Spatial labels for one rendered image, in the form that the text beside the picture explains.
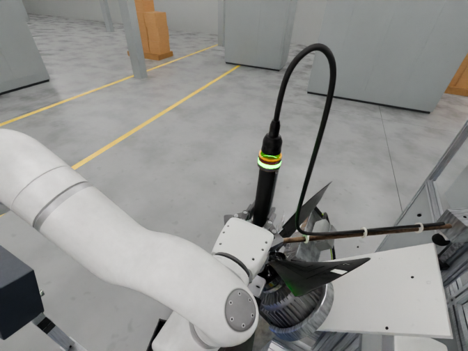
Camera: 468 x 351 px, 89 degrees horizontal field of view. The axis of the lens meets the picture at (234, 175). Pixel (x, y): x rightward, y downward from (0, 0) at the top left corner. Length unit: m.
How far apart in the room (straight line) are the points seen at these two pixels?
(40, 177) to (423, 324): 0.79
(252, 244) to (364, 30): 5.65
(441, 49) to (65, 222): 6.15
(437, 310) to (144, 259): 0.65
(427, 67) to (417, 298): 5.65
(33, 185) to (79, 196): 0.05
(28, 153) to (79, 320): 1.92
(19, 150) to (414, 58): 6.06
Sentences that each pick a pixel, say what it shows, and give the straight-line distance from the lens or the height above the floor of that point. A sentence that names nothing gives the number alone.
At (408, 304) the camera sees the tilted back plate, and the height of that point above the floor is 1.31.
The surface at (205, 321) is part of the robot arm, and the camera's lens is 0.32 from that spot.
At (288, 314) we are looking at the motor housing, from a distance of 0.86.
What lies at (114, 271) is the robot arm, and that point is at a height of 1.61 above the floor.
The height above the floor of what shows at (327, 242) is 1.14.
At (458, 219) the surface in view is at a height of 1.42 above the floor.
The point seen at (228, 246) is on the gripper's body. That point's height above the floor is 1.53.
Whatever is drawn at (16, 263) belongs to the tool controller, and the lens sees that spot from 0.99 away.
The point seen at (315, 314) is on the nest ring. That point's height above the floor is 1.15.
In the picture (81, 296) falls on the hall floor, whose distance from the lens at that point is 2.35.
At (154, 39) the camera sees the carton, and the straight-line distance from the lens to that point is 8.74.
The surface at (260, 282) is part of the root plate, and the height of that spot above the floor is 1.19.
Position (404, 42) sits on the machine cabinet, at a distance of 6.04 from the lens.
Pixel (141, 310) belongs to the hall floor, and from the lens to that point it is 2.13.
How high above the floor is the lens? 1.90
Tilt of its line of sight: 38 degrees down
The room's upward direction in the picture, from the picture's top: 3 degrees clockwise
